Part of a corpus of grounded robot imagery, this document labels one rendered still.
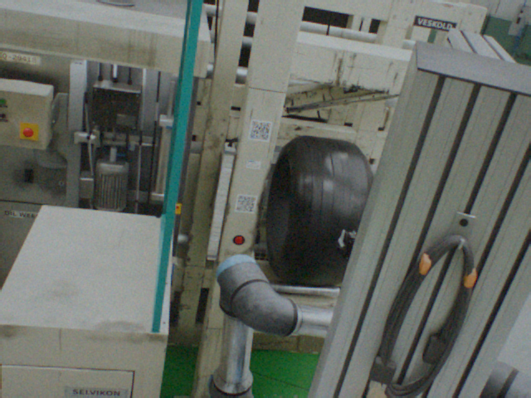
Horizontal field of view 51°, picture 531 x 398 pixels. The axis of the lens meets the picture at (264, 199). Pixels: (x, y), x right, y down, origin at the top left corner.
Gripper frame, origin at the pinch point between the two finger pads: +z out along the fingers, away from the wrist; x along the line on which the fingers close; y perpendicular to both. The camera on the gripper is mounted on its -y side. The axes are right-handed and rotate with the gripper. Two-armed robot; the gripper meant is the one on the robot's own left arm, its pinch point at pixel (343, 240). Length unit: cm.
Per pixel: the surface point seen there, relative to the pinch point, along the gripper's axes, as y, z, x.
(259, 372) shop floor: -114, 76, 0
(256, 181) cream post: 11.4, 20.1, 30.0
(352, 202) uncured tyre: 12.6, 4.7, -1.8
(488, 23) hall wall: 103, 811, -484
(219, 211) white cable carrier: -3.1, 22.9, 41.4
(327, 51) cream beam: 59, 40, 8
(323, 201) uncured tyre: 11.9, 4.2, 8.8
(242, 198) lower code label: 3.8, 20.9, 33.9
